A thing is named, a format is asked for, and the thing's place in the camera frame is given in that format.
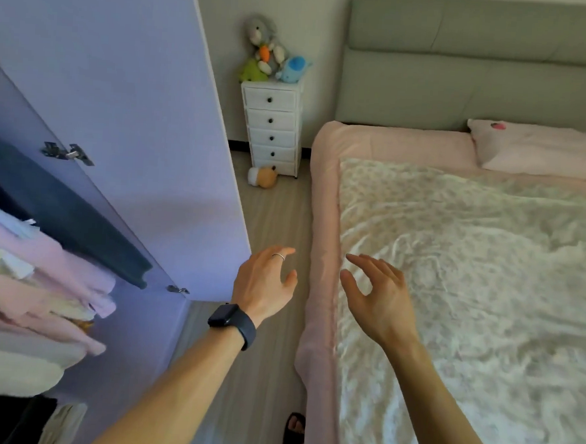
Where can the person's right hand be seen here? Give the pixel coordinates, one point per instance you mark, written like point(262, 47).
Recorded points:
point(386, 314)

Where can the person's left hand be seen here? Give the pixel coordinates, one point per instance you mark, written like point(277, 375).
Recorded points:
point(259, 291)

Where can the white strawberry patch pillow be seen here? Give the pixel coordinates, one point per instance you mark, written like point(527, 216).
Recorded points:
point(535, 150)

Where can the cream wardrobe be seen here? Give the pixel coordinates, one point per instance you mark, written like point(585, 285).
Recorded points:
point(132, 95)

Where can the pink bed with grey headboard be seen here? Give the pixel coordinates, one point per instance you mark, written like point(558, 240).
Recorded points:
point(430, 79)

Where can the person's right forearm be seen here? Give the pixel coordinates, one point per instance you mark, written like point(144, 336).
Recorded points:
point(439, 416)

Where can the person's left forearm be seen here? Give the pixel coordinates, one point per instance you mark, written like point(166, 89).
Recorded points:
point(173, 400)

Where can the black smartwatch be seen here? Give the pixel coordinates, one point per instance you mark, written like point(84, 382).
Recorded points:
point(234, 325)

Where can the metal door hinge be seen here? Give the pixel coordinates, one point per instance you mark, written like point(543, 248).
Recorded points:
point(177, 289)
point(72, 154)

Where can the white floral blanket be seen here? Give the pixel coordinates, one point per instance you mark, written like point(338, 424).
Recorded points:
point(492, 291)

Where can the orange plush toy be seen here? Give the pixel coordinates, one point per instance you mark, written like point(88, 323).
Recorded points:
point(266, 178)

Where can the white drawer chest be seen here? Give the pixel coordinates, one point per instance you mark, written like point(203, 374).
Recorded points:
point(271, 124)

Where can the row of hanging clothes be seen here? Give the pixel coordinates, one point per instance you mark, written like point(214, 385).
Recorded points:
point(47, 273)

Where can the green plush toy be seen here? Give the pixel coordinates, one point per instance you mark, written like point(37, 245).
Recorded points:
point(252, 72)

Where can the blue plush toy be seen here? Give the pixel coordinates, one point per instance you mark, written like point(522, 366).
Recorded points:
point(292, 70)

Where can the white striped bag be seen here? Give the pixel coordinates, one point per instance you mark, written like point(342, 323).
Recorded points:
point(65, 426)

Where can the grey plush toy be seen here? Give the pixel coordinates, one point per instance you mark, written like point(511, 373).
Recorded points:
point(260, 31)

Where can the black bag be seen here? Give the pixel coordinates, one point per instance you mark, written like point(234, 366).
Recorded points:
point(3, 422)

